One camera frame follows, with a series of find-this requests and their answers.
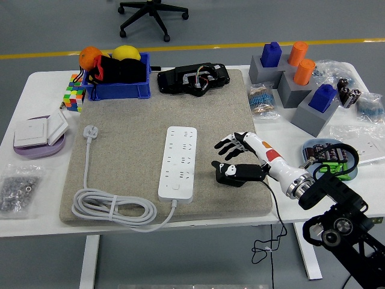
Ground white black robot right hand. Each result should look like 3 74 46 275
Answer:
211 131 307 194

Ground black plug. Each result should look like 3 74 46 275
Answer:
215 172 266 188

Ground thin black plug cord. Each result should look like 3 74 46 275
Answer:
251 179 289 289

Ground white power strip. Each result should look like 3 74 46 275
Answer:
158 125 199 204

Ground white three-pin plug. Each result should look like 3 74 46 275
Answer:
82 125 99 143

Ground light blue tray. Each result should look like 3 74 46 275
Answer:
301 137 359 183

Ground grey block holder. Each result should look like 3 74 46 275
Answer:
291 95 340 138
277 70 318 108
248 55 289 89

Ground bag of taped resistors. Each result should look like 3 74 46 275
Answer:
247 83 281 120

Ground clear plastic bag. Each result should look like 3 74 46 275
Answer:
329 123 385 166

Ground blue square peg block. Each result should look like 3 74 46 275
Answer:
260 41 283 68
308 84 338 114

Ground orange cylinder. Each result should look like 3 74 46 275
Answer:
292 58 316 86
288 41 309 67

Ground white table leg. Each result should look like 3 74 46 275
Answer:
293 222 323 281
78 234 100 289

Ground clear bag blue resistors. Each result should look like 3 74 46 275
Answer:
356 92 385 123
312 59 356 90

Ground black open electronic device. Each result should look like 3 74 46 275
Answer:
157 63 231 98

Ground grey-brown mat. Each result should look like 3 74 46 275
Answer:
59 69 273 226

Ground plain black cloth pouch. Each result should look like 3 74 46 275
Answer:
119 58 148 84

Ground blue plastic bin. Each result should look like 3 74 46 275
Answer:
81 52 152 101

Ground yellow lemon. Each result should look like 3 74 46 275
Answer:
111 45 141 61

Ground colourful puzzle cube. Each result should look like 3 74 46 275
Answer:
62 73 87 113

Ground orange fruit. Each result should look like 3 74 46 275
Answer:
78 46 103 72

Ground purple tray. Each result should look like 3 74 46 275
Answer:
13 116 66 160

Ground bag of metal nuts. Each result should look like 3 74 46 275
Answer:
0 164 46 219

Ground white wall socket panel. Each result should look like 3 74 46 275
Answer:
350 140 385 165

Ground white power strip cable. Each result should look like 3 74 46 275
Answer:
71 140 178 233

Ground black drawstring pouch red trim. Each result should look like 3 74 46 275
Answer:
72 55 122 101

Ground tilted white wall switch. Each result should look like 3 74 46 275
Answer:
46 108 70 147

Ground flat white wall switch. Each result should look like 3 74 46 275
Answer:
13 117 49 148

